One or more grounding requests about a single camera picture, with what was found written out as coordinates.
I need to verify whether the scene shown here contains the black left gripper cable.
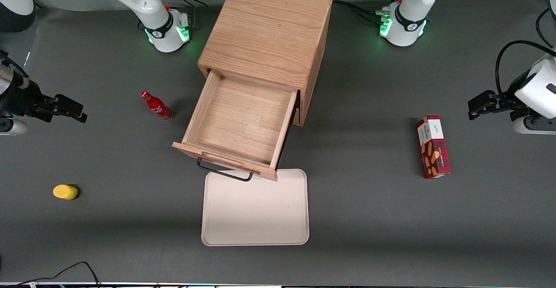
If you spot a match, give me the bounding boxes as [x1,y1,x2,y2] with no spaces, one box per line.
[495,40,556,102]

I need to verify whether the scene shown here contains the red tartan shortbread box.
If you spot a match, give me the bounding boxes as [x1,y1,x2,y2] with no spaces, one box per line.
[416,114,452,179]

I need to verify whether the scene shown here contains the oak wooden drawer cabinet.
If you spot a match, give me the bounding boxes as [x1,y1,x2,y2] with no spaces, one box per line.
[198,0,333,127]

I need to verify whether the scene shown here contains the thin black table-edge cable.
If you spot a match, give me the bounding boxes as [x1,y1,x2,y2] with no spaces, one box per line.
[0,261,101,288]

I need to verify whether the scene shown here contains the black cable at frame edge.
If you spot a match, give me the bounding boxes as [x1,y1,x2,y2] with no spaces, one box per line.
[535,8,556,49]

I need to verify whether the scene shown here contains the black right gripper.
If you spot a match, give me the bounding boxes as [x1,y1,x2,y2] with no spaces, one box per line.
[0,60,88,124]

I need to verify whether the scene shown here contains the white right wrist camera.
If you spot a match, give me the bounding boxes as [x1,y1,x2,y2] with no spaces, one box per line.
[0,120,27,137]

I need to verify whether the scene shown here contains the red cola bottle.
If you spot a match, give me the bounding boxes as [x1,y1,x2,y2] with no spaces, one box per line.
[140,90,173,121]

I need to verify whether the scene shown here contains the beige plastic tray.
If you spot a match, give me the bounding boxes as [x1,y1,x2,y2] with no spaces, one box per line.
[201,169,310,247]

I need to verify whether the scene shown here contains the wooden drawer with lip grip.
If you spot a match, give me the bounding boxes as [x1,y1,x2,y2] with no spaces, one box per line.
[172,69,301,182]

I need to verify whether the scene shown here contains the yellow lemon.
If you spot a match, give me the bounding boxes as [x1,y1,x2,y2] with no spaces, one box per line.
[53,184,79,201]

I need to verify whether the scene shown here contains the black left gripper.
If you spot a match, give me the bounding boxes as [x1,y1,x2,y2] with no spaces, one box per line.
[467,73,533,122]

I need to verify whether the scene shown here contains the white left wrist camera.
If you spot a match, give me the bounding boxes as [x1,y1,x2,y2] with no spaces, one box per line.
[513,116,556,135]

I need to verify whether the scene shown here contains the black left arm base cables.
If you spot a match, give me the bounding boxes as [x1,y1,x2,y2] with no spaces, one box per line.
[332,0,391,24]

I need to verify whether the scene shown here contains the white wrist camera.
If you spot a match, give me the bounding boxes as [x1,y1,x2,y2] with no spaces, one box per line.
[0,120,27,137]
[513,116,556,135]

